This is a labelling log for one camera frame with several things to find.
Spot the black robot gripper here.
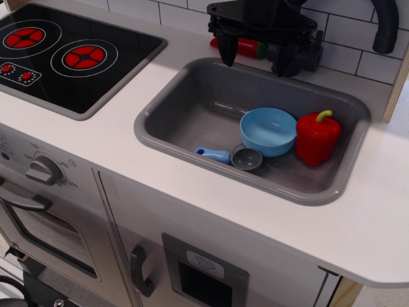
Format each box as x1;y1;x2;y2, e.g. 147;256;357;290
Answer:
206;1;323;77

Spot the blue-handled grey toy spoon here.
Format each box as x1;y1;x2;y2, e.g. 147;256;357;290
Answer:
194;144;263;172

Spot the light blue plastic bowl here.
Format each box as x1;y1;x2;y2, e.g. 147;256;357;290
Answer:
240;107;297;157

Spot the grey plastic sink basin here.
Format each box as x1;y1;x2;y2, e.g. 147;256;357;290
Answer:
134;58;371;206

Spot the red toy chili pepper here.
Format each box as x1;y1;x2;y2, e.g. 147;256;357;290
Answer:
210;37;268;59

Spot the dark grey toy faucet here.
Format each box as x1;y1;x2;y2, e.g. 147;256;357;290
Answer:
267;1;399;79

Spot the red toy bell pepper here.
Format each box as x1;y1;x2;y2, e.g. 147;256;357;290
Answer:
295;110;341;166

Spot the black toy stove top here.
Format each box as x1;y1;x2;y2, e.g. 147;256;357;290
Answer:
1;4;167;121

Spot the white cabinet door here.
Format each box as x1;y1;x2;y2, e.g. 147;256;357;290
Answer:
98;171;341;306

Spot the grey toy dispenser panel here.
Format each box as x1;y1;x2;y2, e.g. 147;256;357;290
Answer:
162;233;249;307

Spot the grey oven dial knob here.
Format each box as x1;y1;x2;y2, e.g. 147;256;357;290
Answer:
26;155;63;185

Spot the toy oven door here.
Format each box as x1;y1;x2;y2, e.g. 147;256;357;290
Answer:
1;176;134;306

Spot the grey cabinet door handle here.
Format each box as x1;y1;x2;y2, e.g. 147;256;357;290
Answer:
130;245;155;297

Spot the grey oven door handle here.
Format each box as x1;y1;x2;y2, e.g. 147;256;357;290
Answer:
1;186;52;212

